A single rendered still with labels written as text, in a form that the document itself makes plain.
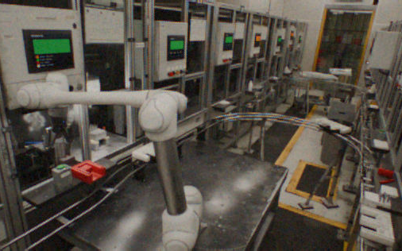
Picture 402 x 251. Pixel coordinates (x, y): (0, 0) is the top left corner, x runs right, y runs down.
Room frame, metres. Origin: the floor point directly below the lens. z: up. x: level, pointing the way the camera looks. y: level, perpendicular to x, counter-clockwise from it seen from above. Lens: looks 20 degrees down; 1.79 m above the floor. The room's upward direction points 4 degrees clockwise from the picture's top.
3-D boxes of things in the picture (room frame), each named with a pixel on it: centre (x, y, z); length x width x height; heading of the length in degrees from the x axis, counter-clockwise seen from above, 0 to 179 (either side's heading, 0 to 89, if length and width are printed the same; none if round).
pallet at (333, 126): (2.81, -1.41, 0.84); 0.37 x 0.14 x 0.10; 30
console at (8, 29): (1.43, 0.90, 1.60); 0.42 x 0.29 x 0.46; 152
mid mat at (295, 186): (3.12, -1.52, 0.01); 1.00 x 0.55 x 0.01; 152
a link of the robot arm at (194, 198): (1.27, 0.04, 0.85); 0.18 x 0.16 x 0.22; 174
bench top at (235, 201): (1.71, 0.03, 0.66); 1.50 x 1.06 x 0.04; 152
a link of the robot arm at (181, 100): (1.25, 0.16, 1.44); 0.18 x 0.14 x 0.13; 84
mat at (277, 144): (5.66, -2.00, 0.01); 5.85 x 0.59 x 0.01; 152
